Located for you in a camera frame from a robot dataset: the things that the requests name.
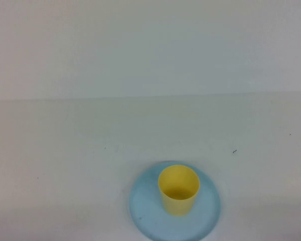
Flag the yellow plastic cup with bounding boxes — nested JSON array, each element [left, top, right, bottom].
[[158, 165, 200, 217]]

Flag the light blue round plate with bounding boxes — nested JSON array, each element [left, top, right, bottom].
[[128, 161, 222, 241]]

